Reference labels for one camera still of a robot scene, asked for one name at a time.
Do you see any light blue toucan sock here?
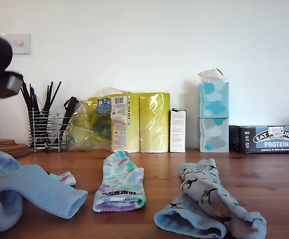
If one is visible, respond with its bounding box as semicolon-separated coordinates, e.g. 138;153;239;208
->
153;193;228;239
179;158;267;239

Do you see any tie-dye sock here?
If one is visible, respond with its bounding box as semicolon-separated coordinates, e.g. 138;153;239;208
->
0;151;77;187
92;150;145;214

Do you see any plain light blue sock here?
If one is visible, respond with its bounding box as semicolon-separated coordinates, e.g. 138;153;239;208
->
0;190;23;239
0;165;89;220

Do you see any white tissue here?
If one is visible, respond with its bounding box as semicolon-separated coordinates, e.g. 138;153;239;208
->
197;68;225;84

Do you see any blue cloud tissue box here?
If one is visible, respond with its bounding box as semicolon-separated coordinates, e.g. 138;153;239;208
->
198;81;229;119

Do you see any black Eat Natural box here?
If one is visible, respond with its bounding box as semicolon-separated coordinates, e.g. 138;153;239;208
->
228;124;289;154

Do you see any grey cloud tissue box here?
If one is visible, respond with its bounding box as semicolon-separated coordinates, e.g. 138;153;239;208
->
198;117;229;153

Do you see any white carton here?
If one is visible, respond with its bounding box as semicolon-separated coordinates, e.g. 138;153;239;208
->
169;108;187;153

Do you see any yellow kitchen roll pack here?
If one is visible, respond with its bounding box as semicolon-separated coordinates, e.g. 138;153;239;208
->
86;87;171;154

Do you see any clear bag with green contents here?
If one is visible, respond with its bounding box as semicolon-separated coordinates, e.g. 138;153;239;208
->
67;100;114;151

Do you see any black chopstick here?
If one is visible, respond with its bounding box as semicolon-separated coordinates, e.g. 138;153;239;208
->
29;83;36;111
44;80;62;114
22;89;36;113
21;82;39;114
42;81;53;113

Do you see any dark brown handled utensil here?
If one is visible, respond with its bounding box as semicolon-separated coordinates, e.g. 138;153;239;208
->
58;97;80;146

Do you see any chrome wire utensil rack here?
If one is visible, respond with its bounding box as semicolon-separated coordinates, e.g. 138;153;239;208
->
27;111;69;152

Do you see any white wall switch plate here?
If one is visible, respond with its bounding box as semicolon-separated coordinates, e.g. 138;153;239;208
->
3;33;32;55

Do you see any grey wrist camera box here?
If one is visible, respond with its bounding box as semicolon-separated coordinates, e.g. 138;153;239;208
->
0;71;24;99

